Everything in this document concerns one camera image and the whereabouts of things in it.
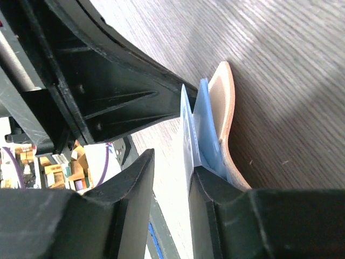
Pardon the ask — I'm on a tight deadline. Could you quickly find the beige leather card holder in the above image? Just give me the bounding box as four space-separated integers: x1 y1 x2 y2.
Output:
208 61 251 191

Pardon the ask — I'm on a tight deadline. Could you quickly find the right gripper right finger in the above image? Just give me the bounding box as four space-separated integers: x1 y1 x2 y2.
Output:
189 167 344 258

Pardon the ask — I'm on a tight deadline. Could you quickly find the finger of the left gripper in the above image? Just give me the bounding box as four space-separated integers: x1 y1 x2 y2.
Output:
20 1 197 144

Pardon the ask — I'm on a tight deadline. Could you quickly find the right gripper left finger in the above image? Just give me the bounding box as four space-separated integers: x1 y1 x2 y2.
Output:
1 149 154 258

